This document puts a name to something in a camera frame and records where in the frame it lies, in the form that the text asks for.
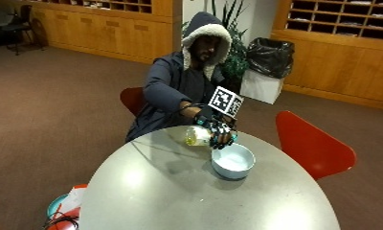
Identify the teal round plate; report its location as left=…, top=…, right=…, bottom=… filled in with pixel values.
left=47, top=193, right=71, bottom=219

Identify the light blue bowl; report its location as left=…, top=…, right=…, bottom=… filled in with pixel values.
left=210, top=143, right=257, bottom=180

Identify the wooden pigeonhole cabinet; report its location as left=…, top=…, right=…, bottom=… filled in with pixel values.
left=271, top=0, right=383, bottom=112
left=12, top=0, right=184, bottom=65

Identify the white paper sheet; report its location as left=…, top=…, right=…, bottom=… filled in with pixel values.
left=60, top=186, right=87, bottom=215

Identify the white marker cube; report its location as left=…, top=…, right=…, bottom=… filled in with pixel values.
left=208, top=85, right=245, bottom=120

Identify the white waste bin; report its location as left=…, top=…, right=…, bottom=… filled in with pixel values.
left=239, top=68, right=286, bottom=105

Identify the green potted plant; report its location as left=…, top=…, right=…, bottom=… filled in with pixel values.
left=181, top=0, right=250, bottom=90

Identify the black bin bag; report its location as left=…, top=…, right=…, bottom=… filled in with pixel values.
left=245, top=36, right=297, bottom=80

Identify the black cable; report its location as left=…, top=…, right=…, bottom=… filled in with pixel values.
left=43, top=210, right=80, bottom=230

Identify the the person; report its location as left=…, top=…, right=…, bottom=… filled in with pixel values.
left=124, top=11, right=245, bottom=144

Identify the black chair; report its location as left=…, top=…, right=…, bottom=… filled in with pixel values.
left=0, top=4, right=46, bottom=57

